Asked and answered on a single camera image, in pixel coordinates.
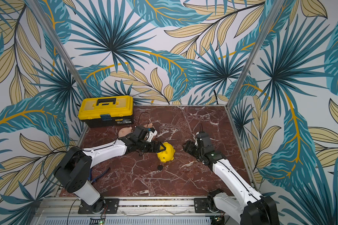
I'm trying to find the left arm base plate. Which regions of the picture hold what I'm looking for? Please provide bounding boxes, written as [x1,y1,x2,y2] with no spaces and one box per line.
[78,197,120,214]

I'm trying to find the yellow piggy bank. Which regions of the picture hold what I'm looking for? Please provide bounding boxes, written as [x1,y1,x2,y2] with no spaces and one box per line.
[157,142,176,163]

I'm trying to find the pink piggy bank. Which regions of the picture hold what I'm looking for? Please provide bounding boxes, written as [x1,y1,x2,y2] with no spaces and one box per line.
[145,123,154,128]
[118,127,132,138]

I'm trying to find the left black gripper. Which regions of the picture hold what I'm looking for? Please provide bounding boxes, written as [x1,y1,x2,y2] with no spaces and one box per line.
[137,140,166,153]

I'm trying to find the aluminium front rail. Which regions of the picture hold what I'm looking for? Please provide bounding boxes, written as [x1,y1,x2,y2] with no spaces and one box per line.
[36,196,274,217]

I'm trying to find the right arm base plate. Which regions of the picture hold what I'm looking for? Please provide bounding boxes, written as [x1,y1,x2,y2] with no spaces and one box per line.
[193,197,218,213]

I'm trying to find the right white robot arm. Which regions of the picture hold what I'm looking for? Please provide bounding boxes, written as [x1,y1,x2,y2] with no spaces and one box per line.
[183,131,280,225]

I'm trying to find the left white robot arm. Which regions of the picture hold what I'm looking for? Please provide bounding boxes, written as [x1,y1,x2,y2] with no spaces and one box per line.
[53,135,172,213]

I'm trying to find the blue handled pliers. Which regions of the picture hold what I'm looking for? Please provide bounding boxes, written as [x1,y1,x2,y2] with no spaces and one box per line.
[89,167,110,183]

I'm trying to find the yellow black toolbox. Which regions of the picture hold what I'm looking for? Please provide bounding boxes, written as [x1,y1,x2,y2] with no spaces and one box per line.
[78,95,134,128]

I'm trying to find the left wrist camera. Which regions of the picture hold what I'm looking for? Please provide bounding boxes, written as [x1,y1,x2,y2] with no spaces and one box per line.
[133,126,157,142]

